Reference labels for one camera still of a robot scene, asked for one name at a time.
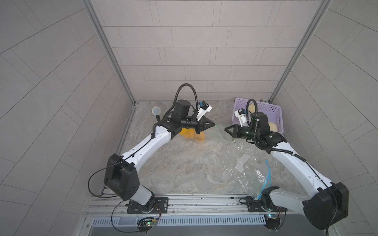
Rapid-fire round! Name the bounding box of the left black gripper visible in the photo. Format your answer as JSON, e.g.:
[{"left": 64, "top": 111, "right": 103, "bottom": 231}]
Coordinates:
[{"left": 178, "top": 117, "right": 214, "bottom": 135}]

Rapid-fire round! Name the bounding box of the orange yellow pear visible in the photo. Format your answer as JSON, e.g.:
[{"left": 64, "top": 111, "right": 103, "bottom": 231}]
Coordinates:
[
  {"left": 195, "top": 132, "right": 205, "bottom": 143},
  {"left": 179, "top": 128, "right": 196, "bottom": 139}
]

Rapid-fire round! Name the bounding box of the clear bag blue zip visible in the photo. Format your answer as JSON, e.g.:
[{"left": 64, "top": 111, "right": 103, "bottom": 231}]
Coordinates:
[{"left": 223, "top": 143, "right": 272, "bottom": 200}]

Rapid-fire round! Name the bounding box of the clear bag green zip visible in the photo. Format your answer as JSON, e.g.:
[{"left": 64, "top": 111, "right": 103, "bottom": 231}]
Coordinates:
[{"left": 206, "top": 124, "right": 236, "bottom": 143}]

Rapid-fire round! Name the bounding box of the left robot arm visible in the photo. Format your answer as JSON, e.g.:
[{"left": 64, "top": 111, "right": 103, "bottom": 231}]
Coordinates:
[{"left": 104, "top": 83, "right": 215, "bottom": 211}]

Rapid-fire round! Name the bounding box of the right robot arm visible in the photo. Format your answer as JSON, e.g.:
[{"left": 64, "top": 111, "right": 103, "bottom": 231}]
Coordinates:
[{"left": 225, "top": 99, "right": 349, "bottom": 230}]

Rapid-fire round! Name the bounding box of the purple plastic basket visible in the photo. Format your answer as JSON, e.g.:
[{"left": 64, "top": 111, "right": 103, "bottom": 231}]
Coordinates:
[{"left": 231, "top": 97, "right": 284, "bottom": 134}]

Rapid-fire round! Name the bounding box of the black stand with white disc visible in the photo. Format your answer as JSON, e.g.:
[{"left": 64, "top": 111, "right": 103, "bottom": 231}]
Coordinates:
[{"left": 152, "top": 106, "right": 161, "bottom": 122}]

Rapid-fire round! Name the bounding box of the right circuit board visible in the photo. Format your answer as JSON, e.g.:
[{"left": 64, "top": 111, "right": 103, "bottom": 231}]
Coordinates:
[{"left": 264, "top": 214, "right": 281, "bottom": 230}]

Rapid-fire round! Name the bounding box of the circuit board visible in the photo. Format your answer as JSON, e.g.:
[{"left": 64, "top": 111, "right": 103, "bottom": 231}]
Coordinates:
[
  {"left": 137, "top": 217, "right": 158, "bottom": 232},
  {"left": 264, "top": 214, "right": 281, "bottom": 230}
]

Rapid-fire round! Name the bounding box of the left circuit board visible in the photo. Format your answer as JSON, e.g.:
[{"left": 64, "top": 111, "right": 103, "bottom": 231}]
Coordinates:
[{"left": 137, "top": 217, "right": 158, "bottom": 232}]

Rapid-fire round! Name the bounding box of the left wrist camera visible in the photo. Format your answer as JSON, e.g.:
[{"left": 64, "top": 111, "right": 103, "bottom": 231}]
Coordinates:
[{"left": 196, "top": 101, "right": 213, "bottom": 121}]

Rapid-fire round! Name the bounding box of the aluminium frame rail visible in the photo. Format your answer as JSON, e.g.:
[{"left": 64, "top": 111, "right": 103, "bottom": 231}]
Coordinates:
[{"left": 83, "top": 189, "right": 310, "bottom": 221}]

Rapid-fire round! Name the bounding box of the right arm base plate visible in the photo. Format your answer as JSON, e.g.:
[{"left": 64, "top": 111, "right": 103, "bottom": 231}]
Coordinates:
[{"left": 239, "top": 196, "right": 288, "bottom": 213}]

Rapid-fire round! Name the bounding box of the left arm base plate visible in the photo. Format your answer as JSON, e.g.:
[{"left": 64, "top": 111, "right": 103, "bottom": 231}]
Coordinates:
[{"left": 127, "top": 197, "right": 169, "bottom": 214}]

